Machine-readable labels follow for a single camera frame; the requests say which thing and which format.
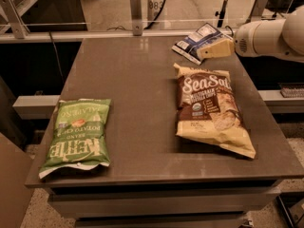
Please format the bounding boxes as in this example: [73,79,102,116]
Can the right metal bracket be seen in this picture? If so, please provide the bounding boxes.
[246,0,268,23]

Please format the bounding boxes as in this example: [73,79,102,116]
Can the brown sea salt chip bag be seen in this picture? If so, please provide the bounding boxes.
[174,64,256,159]

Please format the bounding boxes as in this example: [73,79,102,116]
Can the black handled tool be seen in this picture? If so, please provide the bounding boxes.
[214,0,246,29]

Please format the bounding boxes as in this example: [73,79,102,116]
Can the left metal bracket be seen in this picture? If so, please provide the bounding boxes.
[0,0,29,39]

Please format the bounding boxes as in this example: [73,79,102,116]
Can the blue chip bag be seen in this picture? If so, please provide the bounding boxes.
[172,23,234,65]

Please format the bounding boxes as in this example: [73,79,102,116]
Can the white cylinder post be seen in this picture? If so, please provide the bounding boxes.
[147,0,166,22]

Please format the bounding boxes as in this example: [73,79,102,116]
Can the middle metal bracket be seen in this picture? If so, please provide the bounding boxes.
[129,0,143,36]

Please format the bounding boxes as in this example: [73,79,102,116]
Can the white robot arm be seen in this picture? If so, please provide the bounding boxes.
[198,6,304,63]

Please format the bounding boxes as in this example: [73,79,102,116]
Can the metal bracket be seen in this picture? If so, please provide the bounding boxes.
[0,0,29,39]
[129,0,143,36]
[246,0,268,23]

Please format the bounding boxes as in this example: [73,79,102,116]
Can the green jalapeno chip bag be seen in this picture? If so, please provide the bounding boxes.
[39,99,111,179]

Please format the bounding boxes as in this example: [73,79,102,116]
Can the black cable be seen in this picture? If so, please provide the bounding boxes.
[107,0,168,31]

